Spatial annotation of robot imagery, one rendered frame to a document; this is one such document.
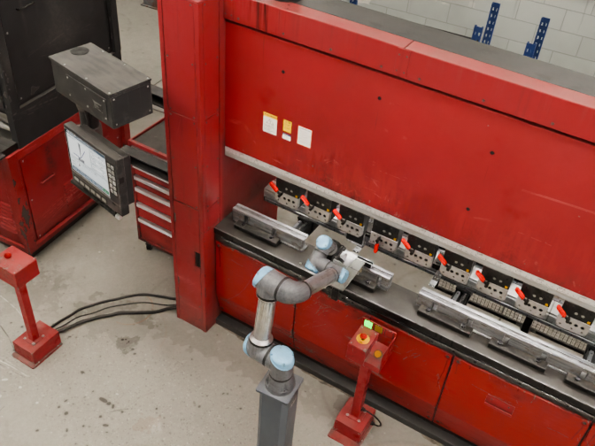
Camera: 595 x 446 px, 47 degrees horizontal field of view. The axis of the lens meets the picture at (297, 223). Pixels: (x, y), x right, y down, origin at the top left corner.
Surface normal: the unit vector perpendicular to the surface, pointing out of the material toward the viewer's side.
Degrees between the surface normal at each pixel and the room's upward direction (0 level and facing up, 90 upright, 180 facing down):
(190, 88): 90
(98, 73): 0
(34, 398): 0
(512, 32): 90
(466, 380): 90
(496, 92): 90
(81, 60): 0
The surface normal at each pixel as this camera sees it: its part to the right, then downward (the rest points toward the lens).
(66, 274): 0.07, -0.76
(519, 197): -0.52, 0.52
